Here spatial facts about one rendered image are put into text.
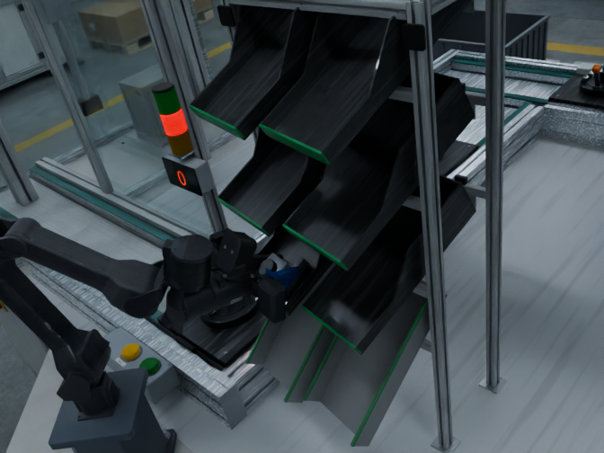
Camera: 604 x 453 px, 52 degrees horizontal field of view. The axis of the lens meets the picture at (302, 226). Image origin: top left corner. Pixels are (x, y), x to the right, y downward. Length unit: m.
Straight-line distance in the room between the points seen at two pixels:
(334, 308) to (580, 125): 1.25
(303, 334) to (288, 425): 0.22
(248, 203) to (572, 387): 0.72
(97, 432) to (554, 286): 1.01
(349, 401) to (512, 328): 0.47
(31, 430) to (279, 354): 0.60
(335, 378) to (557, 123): 1.24
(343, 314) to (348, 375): 0.16
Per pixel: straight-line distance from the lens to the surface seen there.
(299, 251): 1.05
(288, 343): 1.17
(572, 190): 1.84
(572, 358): 1.37
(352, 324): 0.94
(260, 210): 0.94
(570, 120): 2.05
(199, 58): 2.50
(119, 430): 1.12
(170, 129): 1.38
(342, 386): 1.10
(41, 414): 1.53
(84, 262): 0.92
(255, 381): 1.29
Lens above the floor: 1.86
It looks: 35 degrees down
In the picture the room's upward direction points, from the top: 12 degrees counter-clockwise
